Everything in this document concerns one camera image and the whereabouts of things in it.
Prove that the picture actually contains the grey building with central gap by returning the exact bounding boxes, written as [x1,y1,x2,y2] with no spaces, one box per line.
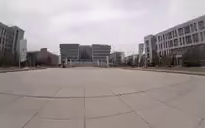
[59,43,112,67]

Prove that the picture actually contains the grey concrete slab plaza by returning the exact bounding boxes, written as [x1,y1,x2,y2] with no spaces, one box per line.
[0,66,205,128]

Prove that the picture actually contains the low distant buildings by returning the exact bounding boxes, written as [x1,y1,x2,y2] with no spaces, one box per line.
[109,42,145,67]

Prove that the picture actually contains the low brown building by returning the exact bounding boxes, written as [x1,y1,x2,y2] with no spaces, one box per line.
[27,47,60,67]

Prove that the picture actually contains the white upright sign panel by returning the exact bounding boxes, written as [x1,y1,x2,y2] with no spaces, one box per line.
[19,39,28,63]

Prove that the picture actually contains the row of bare trees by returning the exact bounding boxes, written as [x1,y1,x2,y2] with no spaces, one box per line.
[149,44,205,68]

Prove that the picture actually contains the white long multi-storey building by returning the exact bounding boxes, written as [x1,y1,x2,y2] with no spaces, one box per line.
[143,12,205,66]

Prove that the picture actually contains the grey multi-storey building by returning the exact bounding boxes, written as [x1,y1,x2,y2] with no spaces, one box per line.
[0,16,26,64]

